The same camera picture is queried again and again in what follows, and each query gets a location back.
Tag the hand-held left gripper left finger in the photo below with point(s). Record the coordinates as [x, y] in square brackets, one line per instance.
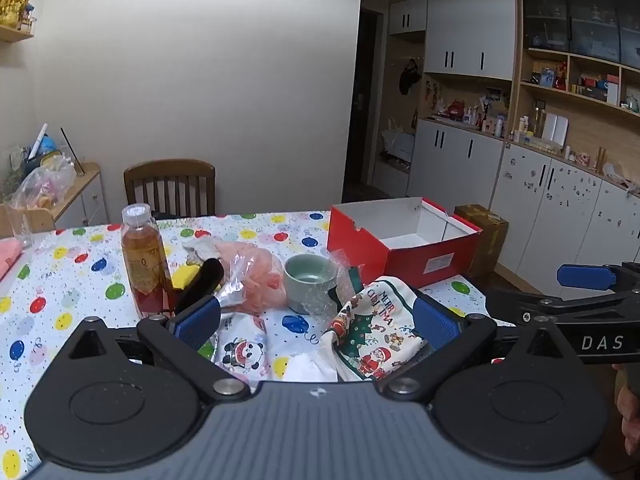
[197, 321]

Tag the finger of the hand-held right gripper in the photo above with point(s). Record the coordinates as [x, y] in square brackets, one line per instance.
[525, 305]
[585, 276]

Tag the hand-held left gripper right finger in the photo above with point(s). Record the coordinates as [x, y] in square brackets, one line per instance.
[435, 322]

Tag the clear plastic bag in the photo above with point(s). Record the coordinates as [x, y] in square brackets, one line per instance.
[230, 290]

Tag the black and yellow cloth pouch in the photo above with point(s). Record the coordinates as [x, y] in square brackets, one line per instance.
[207, 275]

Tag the panda printed pack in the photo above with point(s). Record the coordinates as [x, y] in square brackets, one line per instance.
[242, 350]

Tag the red shoebox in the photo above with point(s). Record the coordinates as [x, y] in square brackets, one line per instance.
[425, 260]

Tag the christmas printed cloth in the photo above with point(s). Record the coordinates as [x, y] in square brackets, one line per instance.
[370, 340]

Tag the bubble wrap sheet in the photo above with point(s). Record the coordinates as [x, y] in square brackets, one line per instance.
[345, 285]

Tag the person's right hand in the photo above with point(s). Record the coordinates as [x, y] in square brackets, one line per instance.
[631, 410]

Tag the brown cardboard box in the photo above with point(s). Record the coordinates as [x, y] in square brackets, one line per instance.
[492, 240]

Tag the brown tea bottle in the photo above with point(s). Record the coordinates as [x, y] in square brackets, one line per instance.
[142, 260]

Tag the green ceramic cup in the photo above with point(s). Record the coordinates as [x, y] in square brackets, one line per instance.
[310, 285]

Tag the balloon printed tablecloth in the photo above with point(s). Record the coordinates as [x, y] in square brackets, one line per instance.
[60, 270]

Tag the white box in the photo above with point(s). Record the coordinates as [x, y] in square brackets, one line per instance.
[555, 127]

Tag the wooden chair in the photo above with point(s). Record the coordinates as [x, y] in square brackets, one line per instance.
[170, 167]

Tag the white wooden side cabinet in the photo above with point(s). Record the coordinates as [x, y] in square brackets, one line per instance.
[85, 200]

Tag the white tote bag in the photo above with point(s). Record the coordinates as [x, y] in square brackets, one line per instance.
[400, 145]

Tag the pink folded cloth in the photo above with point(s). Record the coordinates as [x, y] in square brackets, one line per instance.
[9, 257]

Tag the clear drinking glass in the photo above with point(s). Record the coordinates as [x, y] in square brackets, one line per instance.
[20, 225]

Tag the red hat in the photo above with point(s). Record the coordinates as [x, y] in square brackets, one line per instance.
[455, 110]

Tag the plastic bag of small items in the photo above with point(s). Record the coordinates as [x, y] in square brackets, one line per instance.
[40, 185]

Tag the dark wooden door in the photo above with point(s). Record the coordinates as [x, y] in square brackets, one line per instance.
[357, 110]

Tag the blue round toy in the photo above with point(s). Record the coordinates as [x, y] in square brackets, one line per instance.
[46, 146]

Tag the black cap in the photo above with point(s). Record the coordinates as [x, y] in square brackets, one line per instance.
[410, 77]

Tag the white and wood wall cabinet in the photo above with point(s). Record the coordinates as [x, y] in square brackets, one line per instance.
[465, 45]

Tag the wooden wall shelf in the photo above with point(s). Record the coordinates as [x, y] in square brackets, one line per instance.
[15, 34]

